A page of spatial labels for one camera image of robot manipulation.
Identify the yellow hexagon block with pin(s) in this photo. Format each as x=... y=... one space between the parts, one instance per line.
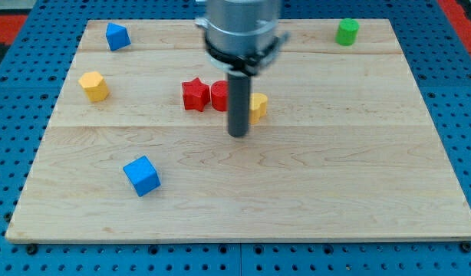
x=94 y=86

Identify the green cylinder block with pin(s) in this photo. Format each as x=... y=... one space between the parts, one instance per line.
x=347 y=31

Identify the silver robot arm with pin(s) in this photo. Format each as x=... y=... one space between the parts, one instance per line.
x=241 y=36

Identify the red star block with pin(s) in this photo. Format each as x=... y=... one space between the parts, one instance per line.
x=195 y=95

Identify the blue triangular block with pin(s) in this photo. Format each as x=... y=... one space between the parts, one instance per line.
x=117 y=36

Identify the yellow heart block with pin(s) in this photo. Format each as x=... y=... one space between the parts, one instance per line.
x=257 y=107

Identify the red cylinder block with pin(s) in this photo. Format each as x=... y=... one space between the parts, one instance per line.
x=219 y=95

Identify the blue cube block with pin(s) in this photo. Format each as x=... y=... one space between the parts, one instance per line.
x=142 y=175

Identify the wooden board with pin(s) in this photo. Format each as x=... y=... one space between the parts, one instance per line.
x=347 y=151

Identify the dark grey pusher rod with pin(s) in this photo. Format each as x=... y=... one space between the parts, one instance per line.
x=239 y=90

